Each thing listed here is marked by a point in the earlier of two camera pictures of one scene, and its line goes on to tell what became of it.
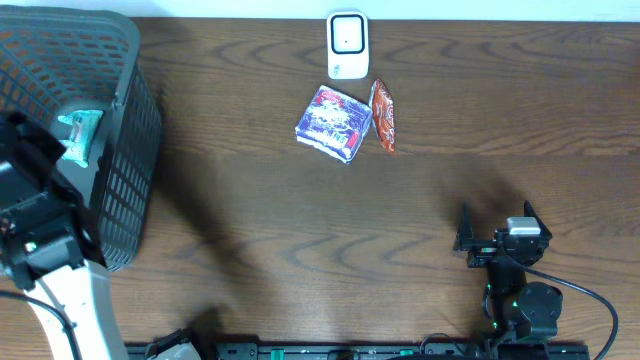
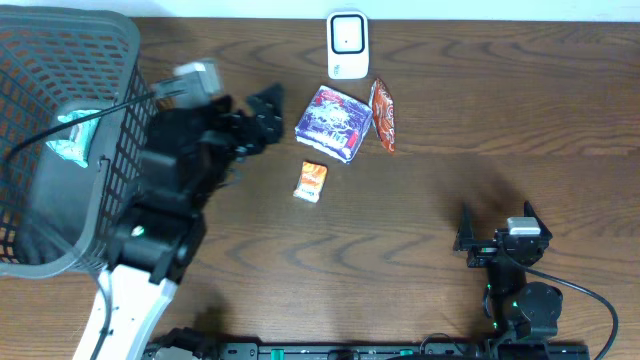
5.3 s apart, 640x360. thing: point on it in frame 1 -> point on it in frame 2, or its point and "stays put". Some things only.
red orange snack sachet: (383, 113) stays put
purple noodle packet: (333, 123) stays put
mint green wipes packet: (84, 126) stays put
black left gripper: (32, 138) -> (245, 126)
